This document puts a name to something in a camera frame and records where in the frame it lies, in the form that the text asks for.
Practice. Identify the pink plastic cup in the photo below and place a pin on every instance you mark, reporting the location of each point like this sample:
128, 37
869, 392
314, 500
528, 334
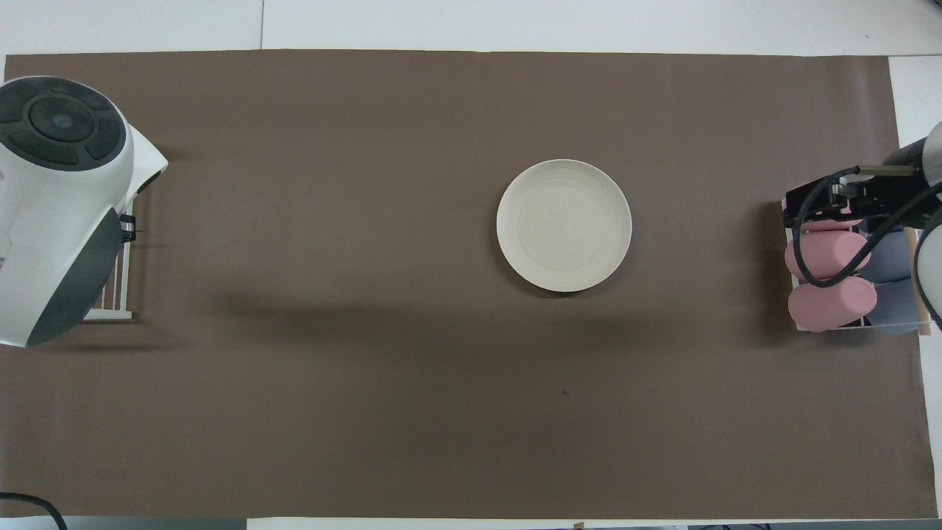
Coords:
831, 305
831, 224
831, 254

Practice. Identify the blue plastic cup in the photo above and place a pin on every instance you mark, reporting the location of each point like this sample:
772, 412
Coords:
890, 258
894, 309

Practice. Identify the cream round plate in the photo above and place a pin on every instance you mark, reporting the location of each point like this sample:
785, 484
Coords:
564, 226

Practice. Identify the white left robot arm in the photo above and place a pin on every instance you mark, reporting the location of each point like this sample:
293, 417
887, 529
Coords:
51, 221

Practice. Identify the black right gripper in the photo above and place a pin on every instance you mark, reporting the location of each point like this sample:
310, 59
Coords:
887, 199

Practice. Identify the brown table mat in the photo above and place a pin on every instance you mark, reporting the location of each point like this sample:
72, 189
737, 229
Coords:
368, 412

